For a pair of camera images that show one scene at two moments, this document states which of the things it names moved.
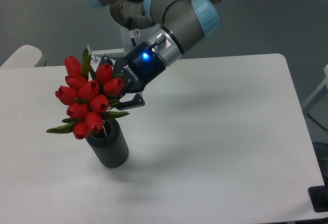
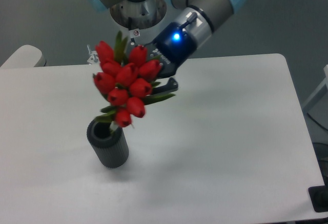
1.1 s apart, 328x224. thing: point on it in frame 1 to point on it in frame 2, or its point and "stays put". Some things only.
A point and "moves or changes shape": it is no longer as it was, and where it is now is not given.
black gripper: [141, 66] to [173, 47]
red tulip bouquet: [89, 95] moves or changes shape
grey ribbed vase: [109, 144] stays put
